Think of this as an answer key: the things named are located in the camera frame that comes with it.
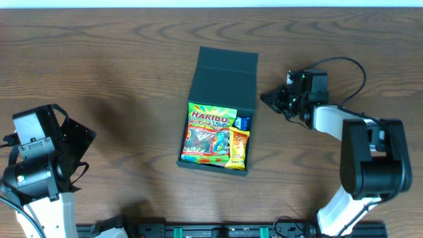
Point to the dark green gift box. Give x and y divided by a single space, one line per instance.
227 79

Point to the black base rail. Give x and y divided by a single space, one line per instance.
280 229

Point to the blue Oreo packet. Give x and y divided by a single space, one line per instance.
242 123

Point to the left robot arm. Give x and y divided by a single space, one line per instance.
38 177

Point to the green Haribo worms bag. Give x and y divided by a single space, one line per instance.
207 134

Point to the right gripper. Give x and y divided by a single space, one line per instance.
275 101

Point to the orange yellow snack packet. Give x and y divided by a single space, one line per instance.
237 148

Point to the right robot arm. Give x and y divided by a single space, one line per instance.
374 161

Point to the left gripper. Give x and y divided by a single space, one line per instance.
76 139

